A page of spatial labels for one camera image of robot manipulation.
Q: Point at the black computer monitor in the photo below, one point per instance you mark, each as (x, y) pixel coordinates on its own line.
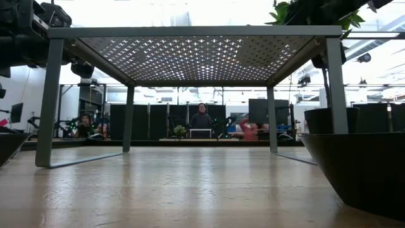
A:
(16, 112)

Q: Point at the green leafy plant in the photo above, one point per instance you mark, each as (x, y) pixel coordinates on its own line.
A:
(278, 12)

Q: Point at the black storage rack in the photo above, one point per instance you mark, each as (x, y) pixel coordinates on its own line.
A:
(85, 95)

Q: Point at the black bowl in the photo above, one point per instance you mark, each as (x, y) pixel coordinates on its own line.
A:
(373, 164)

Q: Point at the black partition panels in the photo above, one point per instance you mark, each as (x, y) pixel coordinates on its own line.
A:
(142, 120)
(373, 117)

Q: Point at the person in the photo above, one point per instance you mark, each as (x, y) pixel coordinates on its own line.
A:
(201, 118)
(249, 130)
(84, 128)

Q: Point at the grey perforated metal shelf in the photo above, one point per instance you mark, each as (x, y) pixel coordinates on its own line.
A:
(190, 31)

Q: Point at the small green plant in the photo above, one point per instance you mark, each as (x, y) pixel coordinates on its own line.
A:
(179, 130)

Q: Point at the black teardrop plate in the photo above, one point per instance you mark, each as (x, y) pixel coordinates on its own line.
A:
(9, 142)

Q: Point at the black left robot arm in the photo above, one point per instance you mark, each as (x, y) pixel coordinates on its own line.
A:
(16, 16)

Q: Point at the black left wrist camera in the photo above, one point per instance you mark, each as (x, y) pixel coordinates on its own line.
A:
(55, 14)

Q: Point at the black plant pot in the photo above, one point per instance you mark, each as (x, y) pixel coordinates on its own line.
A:
(316, 120)

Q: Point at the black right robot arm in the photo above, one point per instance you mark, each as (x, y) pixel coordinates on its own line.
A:
(322, 12)

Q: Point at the large black display screen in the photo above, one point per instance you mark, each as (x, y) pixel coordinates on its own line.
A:
(257, 111)

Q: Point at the black aluminium table frame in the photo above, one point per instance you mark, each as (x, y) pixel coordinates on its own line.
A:
(95, 143)

